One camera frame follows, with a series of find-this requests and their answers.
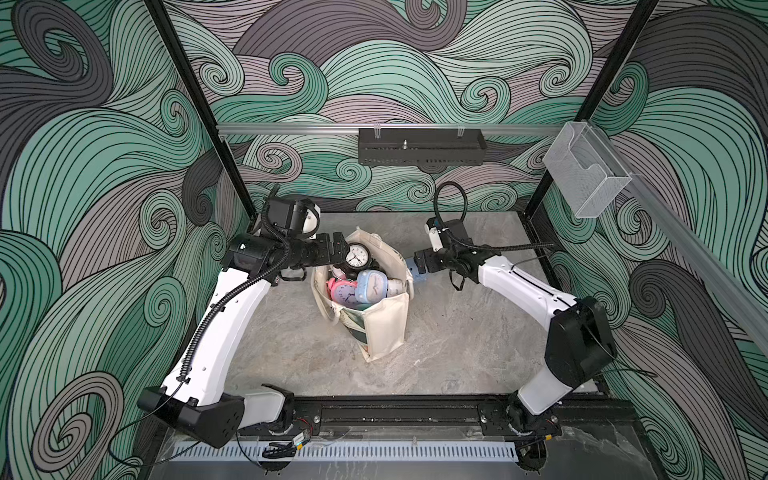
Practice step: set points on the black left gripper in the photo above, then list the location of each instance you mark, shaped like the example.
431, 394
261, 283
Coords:
323, 256

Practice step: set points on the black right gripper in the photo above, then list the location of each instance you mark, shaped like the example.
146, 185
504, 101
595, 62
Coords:
429, 257

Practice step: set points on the light blue square clock back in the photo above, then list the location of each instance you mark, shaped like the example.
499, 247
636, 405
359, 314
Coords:
417, 276

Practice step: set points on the black twin-bell alarm clock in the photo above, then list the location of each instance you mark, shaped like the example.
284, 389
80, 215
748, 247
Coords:
358, 257

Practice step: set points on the pink twin-bell alarm clock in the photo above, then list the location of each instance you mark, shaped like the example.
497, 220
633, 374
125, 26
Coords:
342, 292

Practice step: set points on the light blue square alarm clock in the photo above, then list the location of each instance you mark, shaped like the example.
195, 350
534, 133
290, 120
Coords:
372, 287

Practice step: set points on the floral canvas tote bag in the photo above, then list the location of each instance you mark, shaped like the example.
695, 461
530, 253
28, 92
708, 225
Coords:
378, 329

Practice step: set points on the white square alarm clock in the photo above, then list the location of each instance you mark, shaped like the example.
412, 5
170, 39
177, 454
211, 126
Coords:
395, 287

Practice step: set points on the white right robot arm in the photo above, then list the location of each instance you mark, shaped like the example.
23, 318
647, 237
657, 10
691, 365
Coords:
579, 343

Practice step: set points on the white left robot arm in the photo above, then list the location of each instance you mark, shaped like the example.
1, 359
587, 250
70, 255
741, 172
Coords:
191, 398

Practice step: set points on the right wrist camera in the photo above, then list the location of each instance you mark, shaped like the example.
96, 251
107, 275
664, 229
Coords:
452, 234

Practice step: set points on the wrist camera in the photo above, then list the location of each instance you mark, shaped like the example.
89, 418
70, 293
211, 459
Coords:
452, 234
297, 219

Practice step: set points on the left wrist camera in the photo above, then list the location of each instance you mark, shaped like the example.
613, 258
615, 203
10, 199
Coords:
297, 219

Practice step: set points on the black perforated wall tray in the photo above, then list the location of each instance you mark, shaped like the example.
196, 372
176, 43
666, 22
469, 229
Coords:
421, 147

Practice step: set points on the clear acrylic wall holder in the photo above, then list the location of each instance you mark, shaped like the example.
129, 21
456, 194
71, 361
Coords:
586, 168

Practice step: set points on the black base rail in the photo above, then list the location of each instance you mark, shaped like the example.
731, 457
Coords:
493, 414

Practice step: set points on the white slotted cable duct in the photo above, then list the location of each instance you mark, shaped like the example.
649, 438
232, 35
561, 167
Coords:
357, 451

